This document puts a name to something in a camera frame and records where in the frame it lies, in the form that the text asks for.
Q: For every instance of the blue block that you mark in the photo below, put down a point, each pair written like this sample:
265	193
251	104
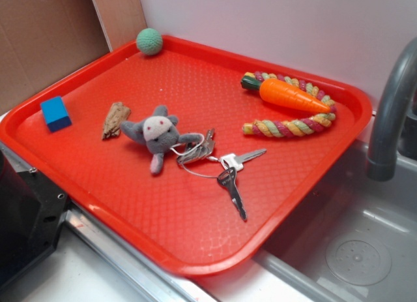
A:
55	114

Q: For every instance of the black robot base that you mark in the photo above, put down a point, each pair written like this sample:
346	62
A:
32	213

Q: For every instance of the red plastic tray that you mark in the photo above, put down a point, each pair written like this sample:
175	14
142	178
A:
182	219

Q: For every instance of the silver metal clip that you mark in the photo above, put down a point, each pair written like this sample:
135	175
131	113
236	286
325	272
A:
199	152

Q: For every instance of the silver key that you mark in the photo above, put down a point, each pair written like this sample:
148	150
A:
237	161

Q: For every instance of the black-headed key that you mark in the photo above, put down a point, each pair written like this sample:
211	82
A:
227	180

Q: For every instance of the orange plastic carrot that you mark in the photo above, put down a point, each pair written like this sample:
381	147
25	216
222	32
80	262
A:
282	94

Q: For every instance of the brown wood piece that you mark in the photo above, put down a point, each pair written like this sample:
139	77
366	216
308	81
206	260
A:
118	113

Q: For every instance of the green crocheted ball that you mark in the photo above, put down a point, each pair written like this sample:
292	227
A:
149	41

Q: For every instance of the grey sink basin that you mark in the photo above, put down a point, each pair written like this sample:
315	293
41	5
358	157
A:
351	238

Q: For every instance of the grey faucet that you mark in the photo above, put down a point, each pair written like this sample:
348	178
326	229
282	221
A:
394	128

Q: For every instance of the brown cardboard panel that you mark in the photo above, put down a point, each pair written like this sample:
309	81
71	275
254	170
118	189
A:
42	41

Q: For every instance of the grey plush animal keychain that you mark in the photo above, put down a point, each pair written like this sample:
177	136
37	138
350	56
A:
159	134

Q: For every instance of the multicolour rope toy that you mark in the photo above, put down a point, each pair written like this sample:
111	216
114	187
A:
315	123

